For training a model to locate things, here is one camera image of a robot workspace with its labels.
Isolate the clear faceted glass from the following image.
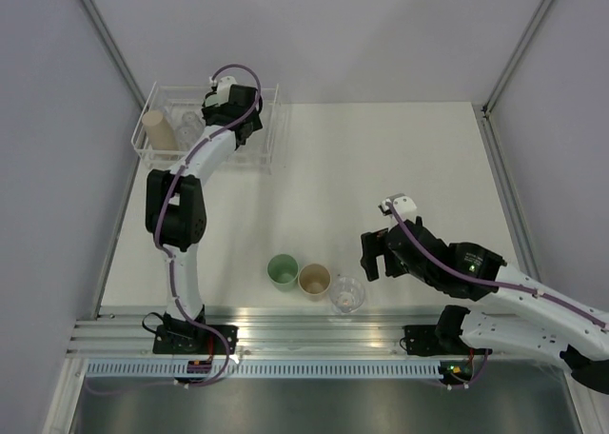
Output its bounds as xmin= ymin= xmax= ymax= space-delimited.
xmin=328 ymin=276 xmax=365 ymax=314
xmin=175 ymin=124 xmax=199 ymax=152
xmin=182 ymin=111 xmax=201 ymax=126

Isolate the beige plastic cup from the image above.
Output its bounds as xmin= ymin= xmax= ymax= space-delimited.
xmin=298 ymin=264 xmax=332 ymax=302
xmin=141 ymin=109 xmax=178 ymax=151

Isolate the short green plastic cup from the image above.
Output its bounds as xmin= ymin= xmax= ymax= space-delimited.
xmin=266 ymin=253 xmax=300 ymax=292

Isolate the tall green plastic cup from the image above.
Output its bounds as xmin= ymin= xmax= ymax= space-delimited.
xmin=203 ymin=92 xmax=223 ymax=109

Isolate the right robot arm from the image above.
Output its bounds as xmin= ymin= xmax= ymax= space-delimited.
xmin=361 ymin=219 xmax=608 ymax=394

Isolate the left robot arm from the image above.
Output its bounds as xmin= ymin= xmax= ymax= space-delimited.
xmin=145 ymin=85 xmax=263 ymax=354

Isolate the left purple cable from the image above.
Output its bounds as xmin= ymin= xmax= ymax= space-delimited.
xmin=83 ymin=63 xmax=263 ymax=397

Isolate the purple cable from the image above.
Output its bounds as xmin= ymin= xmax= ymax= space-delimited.
xmin=387 ymin=203 xmax=609 ymax=390
xmin=83 ymin=63 xmax=263 ymax=397

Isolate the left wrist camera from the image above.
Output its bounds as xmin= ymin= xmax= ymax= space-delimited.
xmin=209 ymin=76 xmax=237 ymax=105

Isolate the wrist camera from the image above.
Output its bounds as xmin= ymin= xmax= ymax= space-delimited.
xmin=379 ymin=193 xmax=418 ymax=220
xmin=209 ymin=76 xmax=237 ymax=105

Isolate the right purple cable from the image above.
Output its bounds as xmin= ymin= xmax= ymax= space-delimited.
xmin=387 ymin=203 xmax=609 ymax=390

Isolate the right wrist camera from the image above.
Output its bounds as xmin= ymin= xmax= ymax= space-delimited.
xmin=379 ymin=193 xmax=418 ymax=220

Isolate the white wire dish rack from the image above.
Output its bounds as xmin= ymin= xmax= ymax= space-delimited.
xmin=131 ymin=83 xmax=287 ymax=173

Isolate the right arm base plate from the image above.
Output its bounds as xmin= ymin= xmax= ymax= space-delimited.
xmin=400 ymin=325 xmax=471 ymax=357

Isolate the left aluminium frame post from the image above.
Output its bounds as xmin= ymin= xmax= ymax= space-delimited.
xmin=77 ymin=0 xmax=146 ymax=108

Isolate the aluminium frame post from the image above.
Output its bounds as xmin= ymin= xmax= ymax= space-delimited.
xmin=480 ymin=0 xmax=558 ymax=119
xmin=77 ymin=0 xmax=146 ymax=108

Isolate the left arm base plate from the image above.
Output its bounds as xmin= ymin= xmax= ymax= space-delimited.
xmin=141 ymin=312 xmax=226 ymax=355

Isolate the aluminium mounting rail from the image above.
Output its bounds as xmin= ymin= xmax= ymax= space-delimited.
xmin=66 ymin=312 xmax=586 ymax=357

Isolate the white slotted cable duct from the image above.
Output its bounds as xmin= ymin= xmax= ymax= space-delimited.
xmin=86 ymin=359 xmax=442 ymax=380

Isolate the right aluminium frame post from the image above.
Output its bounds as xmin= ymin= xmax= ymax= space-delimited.
xmin=480 ymin=0 xmax=558 ymax=119

